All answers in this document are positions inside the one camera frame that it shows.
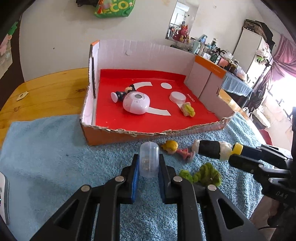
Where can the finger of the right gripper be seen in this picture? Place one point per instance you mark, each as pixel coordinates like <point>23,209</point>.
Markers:
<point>261,152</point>
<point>260,172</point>

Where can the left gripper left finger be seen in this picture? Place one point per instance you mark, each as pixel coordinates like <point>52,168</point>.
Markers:
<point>93,213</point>

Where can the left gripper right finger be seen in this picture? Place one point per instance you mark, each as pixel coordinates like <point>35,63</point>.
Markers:
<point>203,211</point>

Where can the black roll with white paper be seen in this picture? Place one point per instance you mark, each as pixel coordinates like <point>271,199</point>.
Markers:
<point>213,149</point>

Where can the green twisted yarn bundle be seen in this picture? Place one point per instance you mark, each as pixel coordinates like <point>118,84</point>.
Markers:
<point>206,175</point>

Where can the blonde girl figurine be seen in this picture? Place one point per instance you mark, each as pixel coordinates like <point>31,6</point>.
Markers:
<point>172,147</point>

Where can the clear plastic capsule case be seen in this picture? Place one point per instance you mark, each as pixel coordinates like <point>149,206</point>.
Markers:
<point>149,160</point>

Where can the small yellow-green plush toy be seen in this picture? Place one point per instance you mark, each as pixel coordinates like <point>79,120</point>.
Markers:
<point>187,109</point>

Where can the white round lid container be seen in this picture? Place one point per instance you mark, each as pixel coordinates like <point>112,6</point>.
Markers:
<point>177,97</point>

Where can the black-haired boy figurine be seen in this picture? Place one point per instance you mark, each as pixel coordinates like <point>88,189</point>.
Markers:
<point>120,95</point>

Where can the pink mini printer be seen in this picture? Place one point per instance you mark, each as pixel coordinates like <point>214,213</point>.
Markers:
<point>136,102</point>

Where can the light blue fluffy towel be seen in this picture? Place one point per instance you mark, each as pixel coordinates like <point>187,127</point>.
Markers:
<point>48,159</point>

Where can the white refrigerator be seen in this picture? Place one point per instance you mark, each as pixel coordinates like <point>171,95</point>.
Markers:
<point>246,47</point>

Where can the cluttered side table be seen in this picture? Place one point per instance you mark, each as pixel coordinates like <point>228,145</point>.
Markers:
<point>233,76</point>

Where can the small tag on table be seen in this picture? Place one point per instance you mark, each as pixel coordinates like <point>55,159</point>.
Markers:
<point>22,95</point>

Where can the orange cardboard box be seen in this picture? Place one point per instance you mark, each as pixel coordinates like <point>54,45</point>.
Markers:
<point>155,70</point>

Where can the pink rabbit plush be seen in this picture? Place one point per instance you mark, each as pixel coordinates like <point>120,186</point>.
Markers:
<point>181,34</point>

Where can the pink plush toys on door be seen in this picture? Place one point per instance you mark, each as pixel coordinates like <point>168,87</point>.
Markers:
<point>4,44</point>

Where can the green plush on door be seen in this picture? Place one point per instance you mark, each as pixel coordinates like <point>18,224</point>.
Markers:
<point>13,28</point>

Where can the green shopping bag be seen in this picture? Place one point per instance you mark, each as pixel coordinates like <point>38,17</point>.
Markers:
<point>114,8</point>

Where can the dark wooden door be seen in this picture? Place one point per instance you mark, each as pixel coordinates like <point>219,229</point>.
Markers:
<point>11,71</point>

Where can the white gadget with black ring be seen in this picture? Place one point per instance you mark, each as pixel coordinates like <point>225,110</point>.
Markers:
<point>4,189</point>

